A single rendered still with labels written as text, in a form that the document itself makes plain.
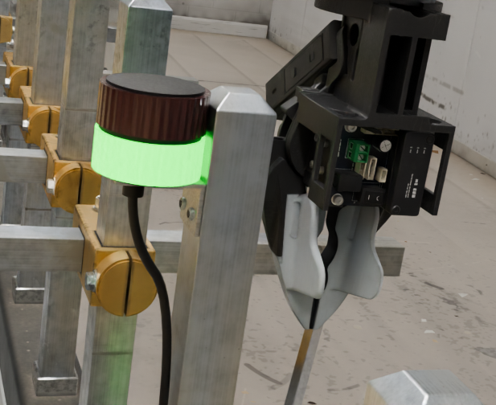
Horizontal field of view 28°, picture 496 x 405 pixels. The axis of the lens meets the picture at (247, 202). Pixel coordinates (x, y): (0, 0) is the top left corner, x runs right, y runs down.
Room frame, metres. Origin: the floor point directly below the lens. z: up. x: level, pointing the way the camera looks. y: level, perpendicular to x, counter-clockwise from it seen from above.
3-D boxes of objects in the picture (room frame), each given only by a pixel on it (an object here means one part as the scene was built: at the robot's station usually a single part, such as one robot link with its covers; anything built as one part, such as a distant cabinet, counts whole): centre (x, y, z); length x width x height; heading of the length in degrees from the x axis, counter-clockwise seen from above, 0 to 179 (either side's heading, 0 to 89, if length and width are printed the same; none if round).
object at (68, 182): (1.04, 0.19, 0.95); 0.13 x 0.06 x 0.05; 20
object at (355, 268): (0.58, -0.07, 1.05); 0.06 x 0.03 x 0.09; 20
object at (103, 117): (0.53, 0.06, 1.14); 0.06 x 0.06 x 0.02
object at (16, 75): (1.51, 0.37, 0.95); 0.13 x 0.06 x 0.05; 20
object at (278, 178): (0.59, -0.03, 1.09); 0.05 x 0.02 x 0.09; 110
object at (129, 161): (0.53, 0.06, 1.11); 0.06 x 0.06 x 0.02
